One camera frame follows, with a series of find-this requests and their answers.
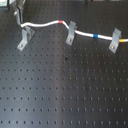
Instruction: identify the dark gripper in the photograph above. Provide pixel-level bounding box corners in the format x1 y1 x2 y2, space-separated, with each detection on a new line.
9 0 27 26

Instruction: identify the white cable with coloured bands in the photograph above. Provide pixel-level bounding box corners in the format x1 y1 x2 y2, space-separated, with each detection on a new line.
20 19 128 43

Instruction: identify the left grey metal cable clip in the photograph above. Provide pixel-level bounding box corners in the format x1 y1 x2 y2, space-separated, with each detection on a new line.
17 26 35 51

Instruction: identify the grey metal cable clip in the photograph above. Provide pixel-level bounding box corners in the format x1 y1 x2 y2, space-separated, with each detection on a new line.
109 28 121 53
17 26 35 51
66 21 77 46

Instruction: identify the middle grey metal cable clip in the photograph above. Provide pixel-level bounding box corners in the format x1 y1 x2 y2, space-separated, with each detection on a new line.
66 21 77 46

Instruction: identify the right grey metal cable clip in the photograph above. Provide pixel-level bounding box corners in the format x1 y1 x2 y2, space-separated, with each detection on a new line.
109 28 121 53

